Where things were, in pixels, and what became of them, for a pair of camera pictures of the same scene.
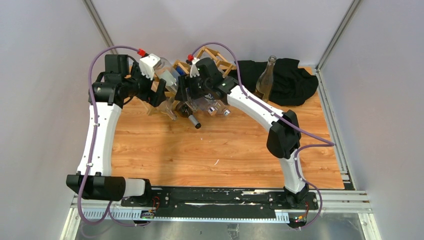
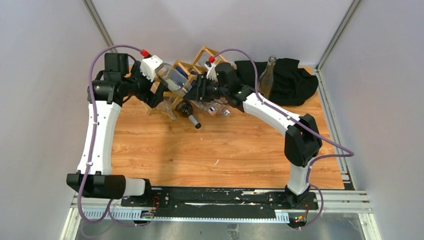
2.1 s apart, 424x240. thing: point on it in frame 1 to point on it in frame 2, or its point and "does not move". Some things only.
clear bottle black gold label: (264, 82) does not move
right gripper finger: (181, 93) to (195, 93)
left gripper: (154, 98) does not move
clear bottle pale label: (166, 70) does not move
